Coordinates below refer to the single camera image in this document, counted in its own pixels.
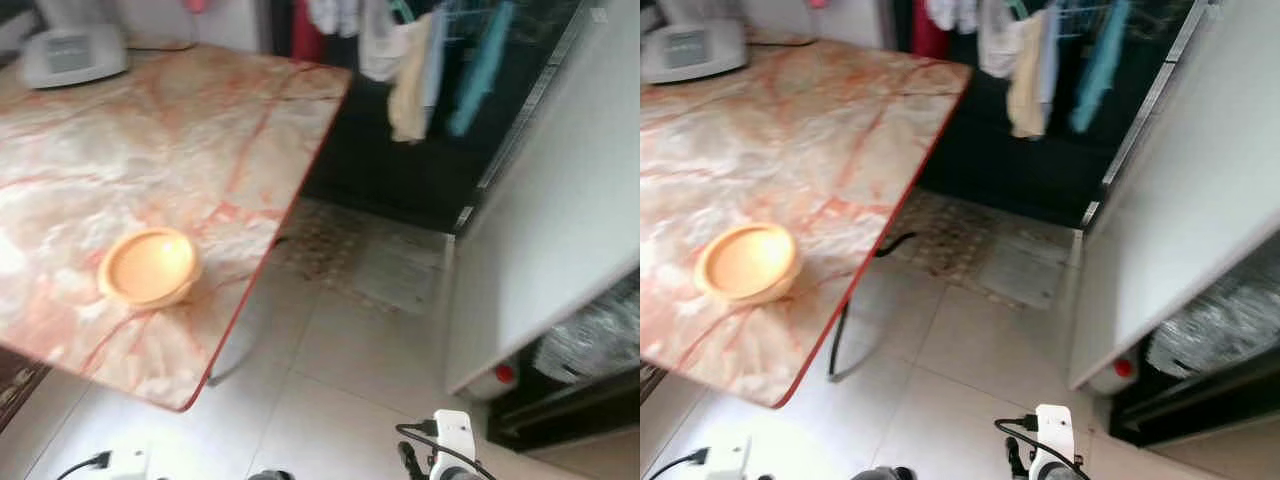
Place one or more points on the black table leg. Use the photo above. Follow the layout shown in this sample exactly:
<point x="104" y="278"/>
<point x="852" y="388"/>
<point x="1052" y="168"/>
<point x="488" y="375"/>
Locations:
<point x="840" y="340"/>

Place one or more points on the white fridge door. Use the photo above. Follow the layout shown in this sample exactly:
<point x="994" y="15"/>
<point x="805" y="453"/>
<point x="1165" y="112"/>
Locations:
<point x="560" y="200"/>
<point x="1180" y="200"/>

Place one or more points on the white jug with red cap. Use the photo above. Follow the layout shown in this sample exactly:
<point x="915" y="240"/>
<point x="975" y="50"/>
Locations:
<point x="1122" y="367"/>
<point x="503" y="373"/>

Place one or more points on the bubble wrap sheet black tape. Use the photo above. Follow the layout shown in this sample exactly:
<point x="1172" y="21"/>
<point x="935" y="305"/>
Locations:
<point x="1215" y="325"/>
<point x="595" y="335"/>

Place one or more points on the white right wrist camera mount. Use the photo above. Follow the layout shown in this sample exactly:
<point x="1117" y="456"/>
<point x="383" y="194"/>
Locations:
<point x="455" y="440"/>
<point x="1052" y="435"/>

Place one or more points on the teal hanging cloth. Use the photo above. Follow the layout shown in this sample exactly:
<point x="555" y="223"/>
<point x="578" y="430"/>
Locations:
<point x="1100" y="65"/>
<point x="480" y="70"/>

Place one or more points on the white hanging cloth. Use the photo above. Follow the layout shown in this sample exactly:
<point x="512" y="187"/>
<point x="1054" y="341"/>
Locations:
<point x="380" y="45"/>
<point x="998" y="40"/>

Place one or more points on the red hanging garment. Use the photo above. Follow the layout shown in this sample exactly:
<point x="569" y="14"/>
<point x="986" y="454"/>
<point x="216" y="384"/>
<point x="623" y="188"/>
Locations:
<point x="925" y="30"/>
<point x="305" y="30"/>

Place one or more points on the beige hanging towel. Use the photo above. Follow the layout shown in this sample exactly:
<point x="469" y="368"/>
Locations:
<point x="1028" y="95"/>
<point x="410" y="100"/>

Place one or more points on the orange plastic bowl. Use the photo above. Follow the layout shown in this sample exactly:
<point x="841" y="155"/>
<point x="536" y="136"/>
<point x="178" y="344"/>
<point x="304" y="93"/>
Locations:
<point x="150" y="265"/>
<point x="748" y="262"/>

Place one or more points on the patterned floor rug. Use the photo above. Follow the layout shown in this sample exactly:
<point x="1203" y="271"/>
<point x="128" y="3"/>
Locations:
<point x="960" y="245"/>
<point x="340" y="250"/>

